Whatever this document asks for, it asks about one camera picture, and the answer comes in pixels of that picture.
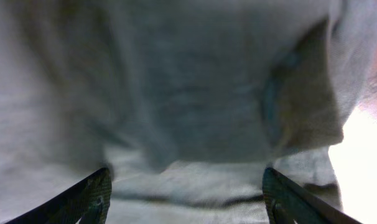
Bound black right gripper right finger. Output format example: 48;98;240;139
262;167;355;224

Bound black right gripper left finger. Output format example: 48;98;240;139
6;167;112;224

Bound grey shorts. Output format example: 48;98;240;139
0;0;377;223

